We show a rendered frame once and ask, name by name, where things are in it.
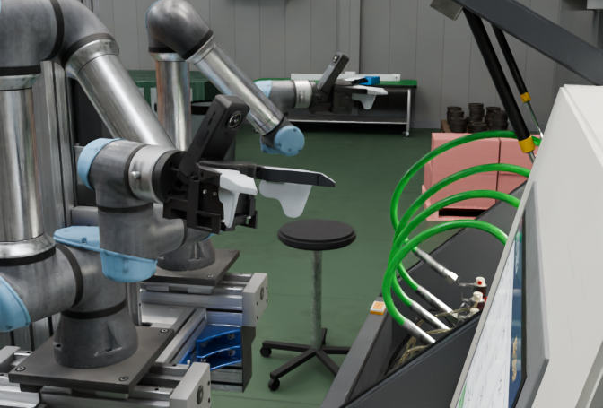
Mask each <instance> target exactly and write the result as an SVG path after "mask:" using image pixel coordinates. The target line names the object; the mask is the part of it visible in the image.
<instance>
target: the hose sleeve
mask: <svg viewBox="0 0 603 408"><path fill-rule="evenodd" d="M414 255H415V256H416V257H417V258H419V259H420V260H421V261H423V262H424V263H425V264H426V265H428V266H429V267H431V268H432V269H433V270H434V271H435V272H436V273H438V274H439V275H440V276H441V277H443V278H444V279H446V278H447V277H448V276H449V274H450V271H449V270H448V269H446V268H445V267H444V266H442V265H441V264H440V263H438V262H437V261H436V260H434V259H433V258H432V257H431V256H429V255H428V254H427V253H425V252H424V251H423V250H422V249H421V248H419V247H418V248H417V250H416V251H415V252H414Z"/></svg>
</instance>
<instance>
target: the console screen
mask: <svg viewBox="0 0 603 408"><path fill-rule="evenodd" d="M549 361H550V347H549V335H548V324H547V313H546V291H545V279H544V267H543V257H542V245H541V234H540V222H539V210H538V199H537V181H534V182H533V183H532V186H531V189H530V191H529V196H528V199H527V201H526V203H525V206H524V209H523V212H522V215H521V217H520V221H519V224H518V227H517V229H516V232H515V235H514V238H513V241H512V243H511V247H510V250H509V253H508V255H507V258H506V261H505V264H504V266H503V269H502V273H501V276H500V279H499V282H498V284H497V287H496V289H495V292H494V296H493V299H492V302H491V305H490V308H489V310H488V312H487V315H486V318H485V322H484V325H483V328H482V331H481V333H480V335H479V338H478V341H477V344H476V348H475V351H474V354H473V356H472V359H471V361H470V364H469V367H468V372H467V374H466V376H465V379H464V382H463V385H462V388H461V390H460V393H459V398H458V400H457V402H456V405H455V408H531V407H532V405H533V403H534V401H535V398H536V395H537V391H538V389H539V387H540V384H541V382H542V379H543V377H544V375H545V372H546V368H547V366H548V363H549Z"/></svg>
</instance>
